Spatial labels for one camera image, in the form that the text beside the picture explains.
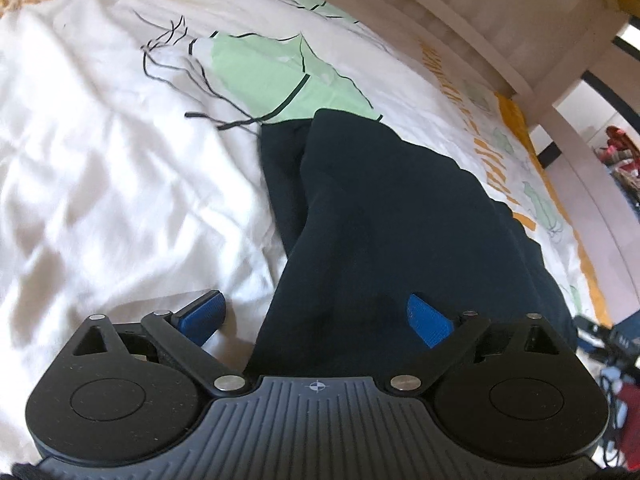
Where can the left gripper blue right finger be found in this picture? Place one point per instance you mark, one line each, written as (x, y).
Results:
(448, 342)

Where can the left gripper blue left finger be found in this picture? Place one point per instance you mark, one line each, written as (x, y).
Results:
(178, 338)

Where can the black hooded sweatshirt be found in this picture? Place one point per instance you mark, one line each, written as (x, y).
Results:
(368, 221)

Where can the white leaf-patterned duvet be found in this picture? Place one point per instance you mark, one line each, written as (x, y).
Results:
(119, 195)

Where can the white wooden bed frame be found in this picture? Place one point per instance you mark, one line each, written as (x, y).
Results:
(535, 51)

